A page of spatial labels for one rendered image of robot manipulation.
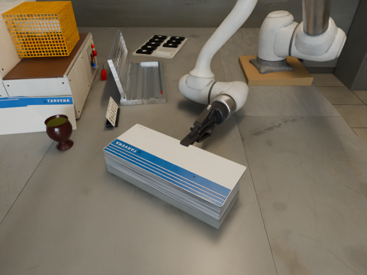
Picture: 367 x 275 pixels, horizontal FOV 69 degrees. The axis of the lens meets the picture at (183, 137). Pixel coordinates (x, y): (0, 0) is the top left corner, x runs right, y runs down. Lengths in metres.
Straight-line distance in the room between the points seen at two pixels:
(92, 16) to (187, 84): 2.74
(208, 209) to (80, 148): 0.54
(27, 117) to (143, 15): 2.62
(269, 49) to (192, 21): 2.19
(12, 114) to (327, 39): 1.32
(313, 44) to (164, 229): 1.01
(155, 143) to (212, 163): 0.19
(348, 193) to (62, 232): 0.81
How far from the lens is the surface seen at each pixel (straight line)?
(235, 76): 1.50
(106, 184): 0.86
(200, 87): 1.07
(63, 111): 1.13
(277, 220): 0.79
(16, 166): 1.04
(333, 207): 0.88
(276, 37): 1.44
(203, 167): 0.75
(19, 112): 1.19
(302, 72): 1.54
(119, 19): 3.65
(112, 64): 1.15
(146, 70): 1.52
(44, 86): 1.14
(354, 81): 3.82
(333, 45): 1.40
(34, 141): 1.13
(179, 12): 3.53
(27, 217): 0.86
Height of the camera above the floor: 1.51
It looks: 37 degrees down
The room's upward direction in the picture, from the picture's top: straight up
